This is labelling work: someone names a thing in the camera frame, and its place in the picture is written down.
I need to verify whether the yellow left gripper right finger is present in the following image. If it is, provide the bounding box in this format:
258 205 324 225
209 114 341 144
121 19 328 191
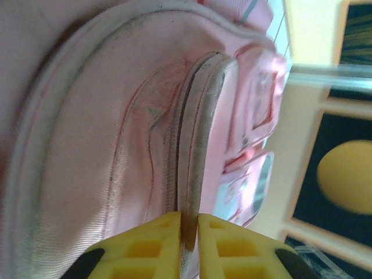
197 213 323 279

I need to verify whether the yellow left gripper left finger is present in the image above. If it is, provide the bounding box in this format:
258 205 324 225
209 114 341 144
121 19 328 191
69 211 183 279

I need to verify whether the pink backpack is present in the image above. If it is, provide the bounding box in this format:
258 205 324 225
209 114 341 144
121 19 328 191
0 0 291 279

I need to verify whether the aluminium frame post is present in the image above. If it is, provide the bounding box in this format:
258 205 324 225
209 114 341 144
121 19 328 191
290 64 372 90

